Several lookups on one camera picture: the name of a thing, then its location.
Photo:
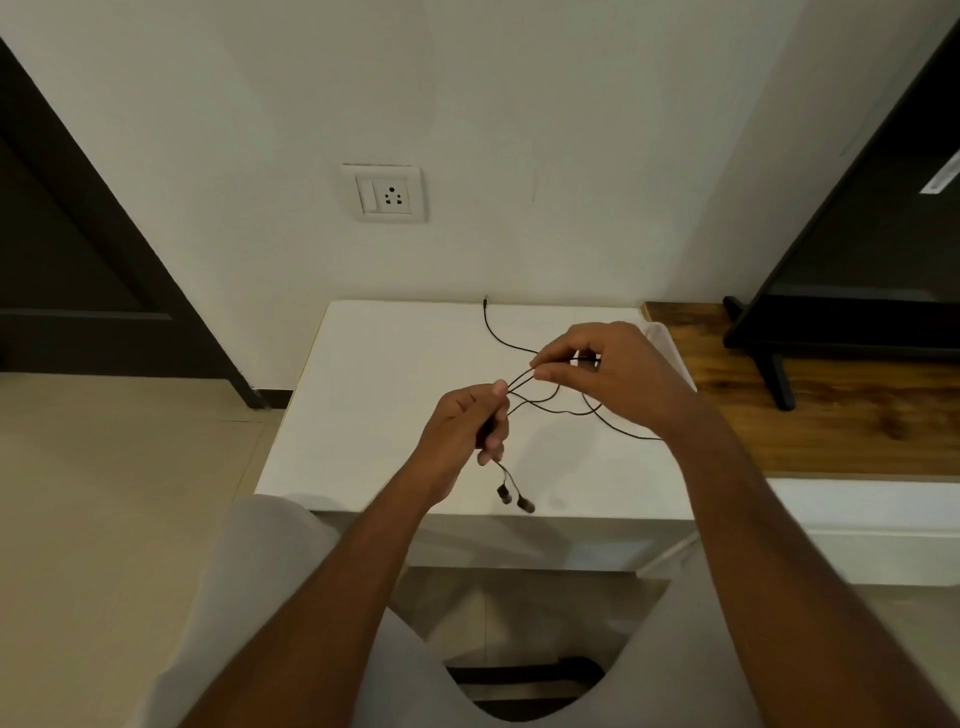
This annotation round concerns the person's left hand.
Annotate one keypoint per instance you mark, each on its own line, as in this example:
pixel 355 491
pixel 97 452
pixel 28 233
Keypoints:
pixel 457 435

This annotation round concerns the person's right hand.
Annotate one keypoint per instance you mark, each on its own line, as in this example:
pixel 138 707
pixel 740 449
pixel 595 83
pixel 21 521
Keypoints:
pixel 637 382

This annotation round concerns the clear box with red clips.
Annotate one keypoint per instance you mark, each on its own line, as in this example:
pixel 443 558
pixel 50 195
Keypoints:
pixel 671 345

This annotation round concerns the person's left forearm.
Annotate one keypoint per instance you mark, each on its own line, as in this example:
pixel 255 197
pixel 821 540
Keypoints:
pixel 315 615

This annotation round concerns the person's right forearm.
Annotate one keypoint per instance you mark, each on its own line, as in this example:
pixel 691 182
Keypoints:
pixel 802 577

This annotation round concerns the wooden cabinet top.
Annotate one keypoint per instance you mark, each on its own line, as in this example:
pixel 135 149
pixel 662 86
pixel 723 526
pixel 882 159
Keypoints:
pixel 840 427

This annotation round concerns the black stool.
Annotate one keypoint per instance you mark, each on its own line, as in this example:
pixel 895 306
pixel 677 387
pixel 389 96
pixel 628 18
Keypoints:
pixel 525 679

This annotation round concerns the black television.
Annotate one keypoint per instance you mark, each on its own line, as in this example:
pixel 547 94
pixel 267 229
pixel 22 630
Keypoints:
pixel 877 262

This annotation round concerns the dark brown door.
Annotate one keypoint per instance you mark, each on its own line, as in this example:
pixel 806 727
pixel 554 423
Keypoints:
pixel 60 277

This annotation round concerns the white wall socket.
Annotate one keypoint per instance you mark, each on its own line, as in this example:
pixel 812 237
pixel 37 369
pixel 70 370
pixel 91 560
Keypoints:
pixel 384 193

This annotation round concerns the black door frame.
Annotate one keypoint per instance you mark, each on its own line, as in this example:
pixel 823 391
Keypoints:
pixel 157 285

